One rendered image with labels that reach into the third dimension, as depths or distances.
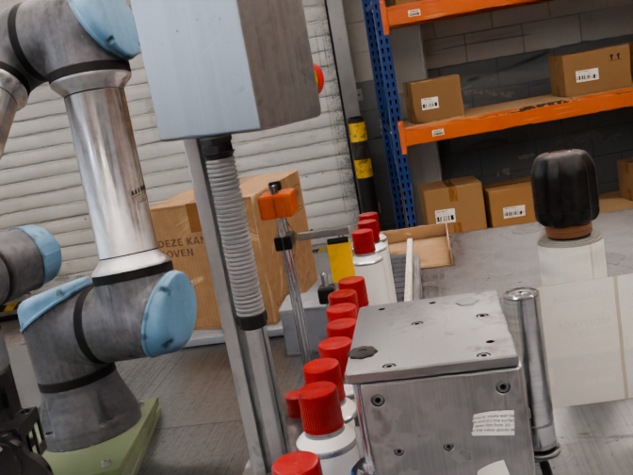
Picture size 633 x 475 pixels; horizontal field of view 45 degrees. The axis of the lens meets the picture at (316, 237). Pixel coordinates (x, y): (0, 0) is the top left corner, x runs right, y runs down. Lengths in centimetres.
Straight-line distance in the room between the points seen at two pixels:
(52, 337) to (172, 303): 19
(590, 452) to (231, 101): 54
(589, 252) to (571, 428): 23
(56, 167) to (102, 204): 444
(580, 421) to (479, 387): 49
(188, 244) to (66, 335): 50
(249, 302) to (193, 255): 77
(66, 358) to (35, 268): 28
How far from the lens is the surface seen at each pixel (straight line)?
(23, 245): 93
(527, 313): 84
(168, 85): 87
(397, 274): 167
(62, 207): 559
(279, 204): 95
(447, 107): 475
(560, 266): 104
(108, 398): 121
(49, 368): 120
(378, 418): 51
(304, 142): 530
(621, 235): 197
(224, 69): 79
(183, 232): 159
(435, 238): 213
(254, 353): 97
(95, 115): 112
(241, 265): 82
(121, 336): 112
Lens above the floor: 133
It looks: 12 degrees down
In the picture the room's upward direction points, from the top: 10 degrees counter-clockwise
